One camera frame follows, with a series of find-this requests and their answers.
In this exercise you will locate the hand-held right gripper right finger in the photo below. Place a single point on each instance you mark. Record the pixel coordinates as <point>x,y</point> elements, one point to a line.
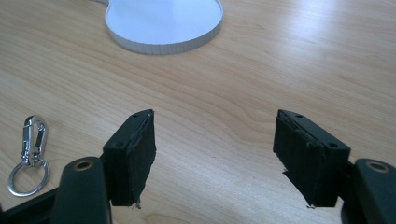
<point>311,161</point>

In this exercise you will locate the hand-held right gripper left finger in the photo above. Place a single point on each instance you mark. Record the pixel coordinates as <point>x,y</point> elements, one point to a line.
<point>130,161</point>

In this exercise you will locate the white round tray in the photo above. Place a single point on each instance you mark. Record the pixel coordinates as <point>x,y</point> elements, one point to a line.
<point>162,21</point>

